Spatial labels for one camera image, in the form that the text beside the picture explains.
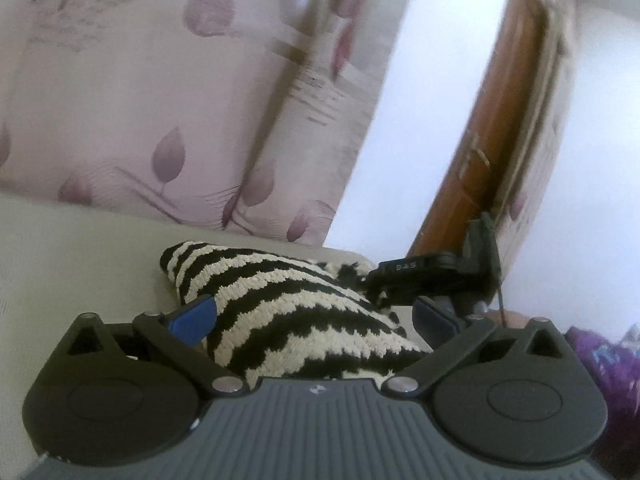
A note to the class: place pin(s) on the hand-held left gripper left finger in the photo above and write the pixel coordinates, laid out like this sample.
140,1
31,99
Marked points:
192,322

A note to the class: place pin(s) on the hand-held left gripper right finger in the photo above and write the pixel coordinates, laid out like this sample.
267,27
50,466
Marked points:
436,322

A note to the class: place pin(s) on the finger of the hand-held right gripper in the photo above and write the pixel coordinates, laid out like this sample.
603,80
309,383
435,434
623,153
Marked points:
382,287

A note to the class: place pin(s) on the black and white striped knit garment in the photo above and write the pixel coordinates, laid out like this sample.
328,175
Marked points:
280,320

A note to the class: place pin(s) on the brown wooden door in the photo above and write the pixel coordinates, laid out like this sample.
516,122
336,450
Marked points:
490,135

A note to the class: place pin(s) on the purple printed clothing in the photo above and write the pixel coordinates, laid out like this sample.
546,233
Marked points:
605,380

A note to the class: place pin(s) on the pink leaf print curtain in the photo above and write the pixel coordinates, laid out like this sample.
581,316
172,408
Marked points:
150,110

